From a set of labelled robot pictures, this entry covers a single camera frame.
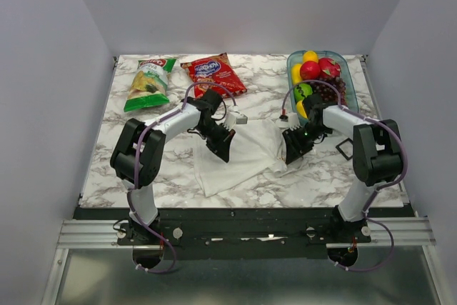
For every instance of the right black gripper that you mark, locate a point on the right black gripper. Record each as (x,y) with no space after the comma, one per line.
(294,148)

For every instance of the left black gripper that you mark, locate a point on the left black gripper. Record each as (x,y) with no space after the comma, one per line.
(222,146)

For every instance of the white garment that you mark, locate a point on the white garment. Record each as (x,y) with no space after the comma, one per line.
(257,146)

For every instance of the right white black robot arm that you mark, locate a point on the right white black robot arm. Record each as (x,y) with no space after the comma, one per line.
(378,157)

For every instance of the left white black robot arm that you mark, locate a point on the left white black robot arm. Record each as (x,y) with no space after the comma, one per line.
(138,153)

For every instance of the yellow pear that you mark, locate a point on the yellow pear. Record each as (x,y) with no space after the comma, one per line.
(301,109)

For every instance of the green lime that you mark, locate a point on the green lime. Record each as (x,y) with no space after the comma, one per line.
(301,91)

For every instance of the dark grape bunch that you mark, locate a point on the dark grape bunch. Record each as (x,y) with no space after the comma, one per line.
(326,90)

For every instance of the yellow lemon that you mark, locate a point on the yellow lemon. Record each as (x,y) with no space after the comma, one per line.
(296,74)

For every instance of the red snack bag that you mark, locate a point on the red snack bag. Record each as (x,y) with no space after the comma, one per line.
(216,69)

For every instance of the red apple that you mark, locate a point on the red apple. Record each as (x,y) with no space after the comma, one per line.
(310,70)

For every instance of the pink dragon fruit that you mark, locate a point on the pink dragon fruit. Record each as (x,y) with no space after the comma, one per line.
(329,67)

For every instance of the teal plastic fruit basket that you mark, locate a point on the teal plastic fruit basket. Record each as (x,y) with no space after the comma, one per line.
(297,58)

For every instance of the green chips bag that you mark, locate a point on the green chips bag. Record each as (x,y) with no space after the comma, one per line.
(150,84)

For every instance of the orange fruit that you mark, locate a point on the orange fruit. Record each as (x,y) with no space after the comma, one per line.
(310,56)

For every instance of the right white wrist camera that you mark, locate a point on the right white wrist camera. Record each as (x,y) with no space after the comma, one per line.
(288,121)

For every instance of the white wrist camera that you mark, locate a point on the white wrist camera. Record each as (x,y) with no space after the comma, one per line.
(234,118)
(288,121)

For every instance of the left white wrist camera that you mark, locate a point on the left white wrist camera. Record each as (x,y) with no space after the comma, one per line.
(234,118)

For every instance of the black square frame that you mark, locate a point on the black square frame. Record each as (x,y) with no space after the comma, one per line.
(345,148)

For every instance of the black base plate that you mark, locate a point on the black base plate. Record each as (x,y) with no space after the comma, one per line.
(180,233)

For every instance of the aluminium rail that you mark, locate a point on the aluminium rail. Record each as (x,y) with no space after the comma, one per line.
(99,234)

